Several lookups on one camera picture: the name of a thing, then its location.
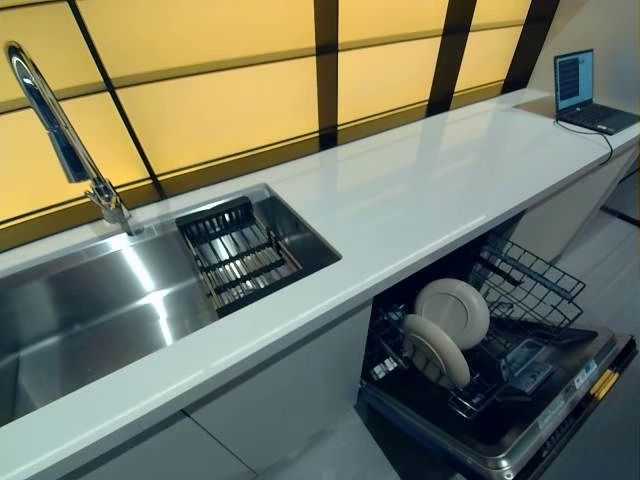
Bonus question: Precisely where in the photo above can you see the dishwasher wire rack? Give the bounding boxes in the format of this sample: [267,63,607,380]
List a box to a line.
[369,294,551,419]
[469,238,587,331]

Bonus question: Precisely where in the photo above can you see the open dishwasher door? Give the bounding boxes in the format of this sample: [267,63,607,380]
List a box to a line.
[357,324,639,480]

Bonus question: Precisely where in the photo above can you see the stainless steel sink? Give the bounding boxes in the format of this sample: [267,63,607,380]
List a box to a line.
[0,183,344,426]

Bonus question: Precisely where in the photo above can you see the chrome kitchen faucet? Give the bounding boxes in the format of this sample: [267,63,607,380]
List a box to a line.
[4,42,146,236]

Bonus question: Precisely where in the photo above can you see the beige round plate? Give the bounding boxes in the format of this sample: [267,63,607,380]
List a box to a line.
[413,278,491,351]
[402,313,472,390]

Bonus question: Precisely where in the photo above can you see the black sink drainer rack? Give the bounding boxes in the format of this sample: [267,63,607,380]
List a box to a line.
[175,196,304,319]

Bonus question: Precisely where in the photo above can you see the white glossy cabinet door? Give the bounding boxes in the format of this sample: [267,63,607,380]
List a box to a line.
[0,412,254,480]
[509,149,636,261]
[184,299,374,480]

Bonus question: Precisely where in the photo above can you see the open dark laptop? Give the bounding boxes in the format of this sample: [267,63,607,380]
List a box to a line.
[553,48,640,136]

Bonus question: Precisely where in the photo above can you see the dishwasher upper wire rack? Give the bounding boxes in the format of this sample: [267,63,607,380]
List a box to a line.
[469,238,587,331]

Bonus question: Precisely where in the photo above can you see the black laptop cable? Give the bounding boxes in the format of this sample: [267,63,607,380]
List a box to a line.
[553,117,615,169]

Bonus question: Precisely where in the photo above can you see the dishwasher lower wire rack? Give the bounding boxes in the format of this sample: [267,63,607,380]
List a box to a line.
[369,294,551,419]

